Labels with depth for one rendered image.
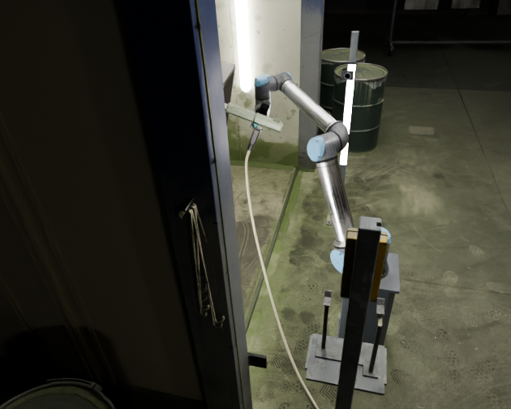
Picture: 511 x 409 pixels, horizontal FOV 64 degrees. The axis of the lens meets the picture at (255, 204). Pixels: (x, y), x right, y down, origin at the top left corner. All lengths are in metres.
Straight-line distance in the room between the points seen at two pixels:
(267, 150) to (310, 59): 1.07
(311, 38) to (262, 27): 0.46
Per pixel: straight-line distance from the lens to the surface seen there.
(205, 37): 1.16
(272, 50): 4.10
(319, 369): 1.85
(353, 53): 3.16
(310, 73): 4.09
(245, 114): 2.18
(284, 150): 4.46
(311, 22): 3.98
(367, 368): 1.87
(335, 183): 2.10
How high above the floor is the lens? 2.35
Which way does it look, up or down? 35 degrees down
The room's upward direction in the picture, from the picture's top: 3 degrees counter-clockwise
